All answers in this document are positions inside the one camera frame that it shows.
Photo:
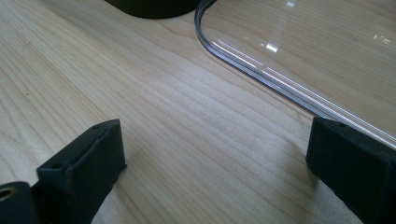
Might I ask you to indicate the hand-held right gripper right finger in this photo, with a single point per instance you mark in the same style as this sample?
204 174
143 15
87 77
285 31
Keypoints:
355 168

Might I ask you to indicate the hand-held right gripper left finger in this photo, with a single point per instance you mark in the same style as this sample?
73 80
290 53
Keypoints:
84 168

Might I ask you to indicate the clear plastic tray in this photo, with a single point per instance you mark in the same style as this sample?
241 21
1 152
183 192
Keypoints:
311 46

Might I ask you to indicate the black round object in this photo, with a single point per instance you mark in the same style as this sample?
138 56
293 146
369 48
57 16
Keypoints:
152 7

